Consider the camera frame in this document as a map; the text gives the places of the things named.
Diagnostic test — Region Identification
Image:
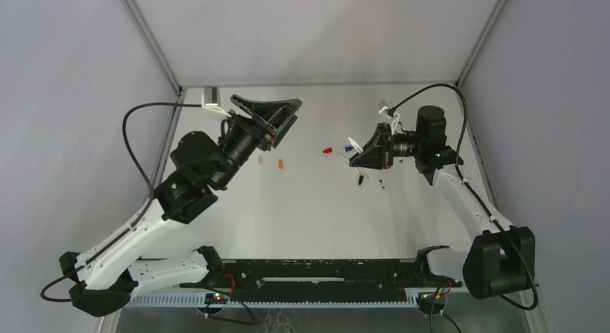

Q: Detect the white marker orange tip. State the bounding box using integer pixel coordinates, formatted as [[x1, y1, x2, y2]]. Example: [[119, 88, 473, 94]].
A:
[[347, 135, 363, 152]]

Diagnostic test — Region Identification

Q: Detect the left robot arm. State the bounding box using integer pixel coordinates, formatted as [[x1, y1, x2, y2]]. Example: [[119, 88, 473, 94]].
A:
[[59, 95, 302, 317]]

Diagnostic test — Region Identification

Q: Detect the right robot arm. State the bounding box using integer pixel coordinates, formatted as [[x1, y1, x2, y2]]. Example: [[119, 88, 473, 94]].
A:
[[347, 106, 536, 299]]

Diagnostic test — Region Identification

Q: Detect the white pen red tip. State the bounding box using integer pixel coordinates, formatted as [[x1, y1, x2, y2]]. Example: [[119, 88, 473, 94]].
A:
[[378, 169, 386, 189]]

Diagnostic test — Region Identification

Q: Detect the thin white pen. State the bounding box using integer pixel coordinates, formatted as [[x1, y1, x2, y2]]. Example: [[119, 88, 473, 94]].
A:
[[337, 153, 351, 166]]

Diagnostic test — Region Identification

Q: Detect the right controller board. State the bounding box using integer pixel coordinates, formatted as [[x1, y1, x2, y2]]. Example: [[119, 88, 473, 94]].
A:
[[416, 293, 445, 316]]

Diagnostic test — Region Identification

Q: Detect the controller board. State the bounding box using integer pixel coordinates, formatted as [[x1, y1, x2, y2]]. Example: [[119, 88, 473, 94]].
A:
[[416, 293, 445, 316], [204, 292, 230, 305]]

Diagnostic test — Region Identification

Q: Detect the left controller board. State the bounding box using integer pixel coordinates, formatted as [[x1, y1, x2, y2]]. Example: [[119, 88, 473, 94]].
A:
[[204, 292, 230, 305]]

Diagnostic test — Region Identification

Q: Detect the perforated metal strip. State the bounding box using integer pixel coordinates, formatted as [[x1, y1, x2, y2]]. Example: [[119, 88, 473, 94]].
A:
[[126, 291, 418, 309]]

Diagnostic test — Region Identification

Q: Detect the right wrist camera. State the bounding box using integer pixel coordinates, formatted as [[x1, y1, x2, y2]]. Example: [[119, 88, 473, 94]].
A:
[[378, 100, 395, 119]]

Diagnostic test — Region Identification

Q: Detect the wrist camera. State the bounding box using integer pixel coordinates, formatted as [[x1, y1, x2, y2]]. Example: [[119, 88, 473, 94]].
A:
[[378, 100, 395, 119], [201, 86, 221, 109]]

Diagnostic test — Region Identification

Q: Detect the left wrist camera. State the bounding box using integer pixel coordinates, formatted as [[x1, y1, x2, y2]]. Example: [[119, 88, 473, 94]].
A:
[[201, 86, 221, 109]]

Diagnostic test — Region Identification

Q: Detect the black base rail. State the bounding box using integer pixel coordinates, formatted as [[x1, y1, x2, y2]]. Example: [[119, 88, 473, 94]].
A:
[[182, 255, 464, 301]]

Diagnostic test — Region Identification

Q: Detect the right camera cable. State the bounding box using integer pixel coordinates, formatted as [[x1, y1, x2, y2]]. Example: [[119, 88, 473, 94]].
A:
[[388, 83, 540, 311]]

